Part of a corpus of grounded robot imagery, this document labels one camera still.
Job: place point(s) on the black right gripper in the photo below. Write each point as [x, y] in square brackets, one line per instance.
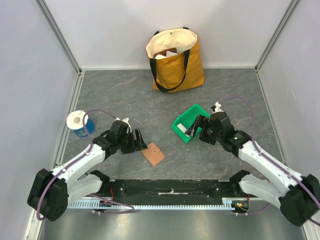
[200, 127]

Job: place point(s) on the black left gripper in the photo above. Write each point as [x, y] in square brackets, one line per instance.
[136, 145]

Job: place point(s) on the green plastic bin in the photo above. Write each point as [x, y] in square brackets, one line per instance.
[187, 119]

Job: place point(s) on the pink leather card holder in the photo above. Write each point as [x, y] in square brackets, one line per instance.
[153, 154]

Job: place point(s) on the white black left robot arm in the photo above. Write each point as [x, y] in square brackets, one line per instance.
[53, 190]

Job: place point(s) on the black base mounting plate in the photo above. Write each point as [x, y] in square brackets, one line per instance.
[169, 192]

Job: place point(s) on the blue white tissue roll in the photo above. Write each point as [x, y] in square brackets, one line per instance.
[76, 121]

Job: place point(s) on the mustard yellow tote bag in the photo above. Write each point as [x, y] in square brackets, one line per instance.
[180, 72]

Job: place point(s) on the white paper in bag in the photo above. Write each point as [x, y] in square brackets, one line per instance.
[166, 54]

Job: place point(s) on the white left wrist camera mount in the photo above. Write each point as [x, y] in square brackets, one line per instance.
[125, 120]

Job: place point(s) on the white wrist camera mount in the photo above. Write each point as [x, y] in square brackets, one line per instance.
[125, 120]
[216, 108]

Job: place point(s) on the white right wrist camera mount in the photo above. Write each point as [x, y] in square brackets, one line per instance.
[216, 108]

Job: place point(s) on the grey slotted cable duct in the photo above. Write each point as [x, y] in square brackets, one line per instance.
[91, 203]

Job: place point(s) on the right aluminium frame post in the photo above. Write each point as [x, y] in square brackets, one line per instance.
[277, 33]

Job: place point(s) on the aluminium frame post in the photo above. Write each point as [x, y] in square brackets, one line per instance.
[277, 33]
[58, 34]

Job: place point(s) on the left aluminium frame post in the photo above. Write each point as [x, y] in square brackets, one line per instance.
[58, 34]

